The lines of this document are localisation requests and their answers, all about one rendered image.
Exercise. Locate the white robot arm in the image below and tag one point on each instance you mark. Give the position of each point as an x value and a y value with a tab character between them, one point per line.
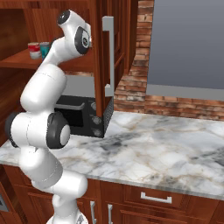
43	87

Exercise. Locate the grey window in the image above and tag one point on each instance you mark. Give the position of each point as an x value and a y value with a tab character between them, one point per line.
186	43

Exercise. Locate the wooden cabinet door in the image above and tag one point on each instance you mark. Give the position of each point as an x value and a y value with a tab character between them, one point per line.
99	58

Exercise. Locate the teal can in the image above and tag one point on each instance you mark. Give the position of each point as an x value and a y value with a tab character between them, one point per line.
45	50

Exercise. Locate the open wooden wall cabinet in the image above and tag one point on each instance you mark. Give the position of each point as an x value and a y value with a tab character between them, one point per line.
14	32

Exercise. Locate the red and white can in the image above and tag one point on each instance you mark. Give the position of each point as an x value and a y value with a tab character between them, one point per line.
34	51

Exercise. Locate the black toaster oven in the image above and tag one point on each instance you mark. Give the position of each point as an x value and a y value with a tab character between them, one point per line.
78	116

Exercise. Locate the wooden drawer front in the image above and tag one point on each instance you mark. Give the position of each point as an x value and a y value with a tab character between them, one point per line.
186	201

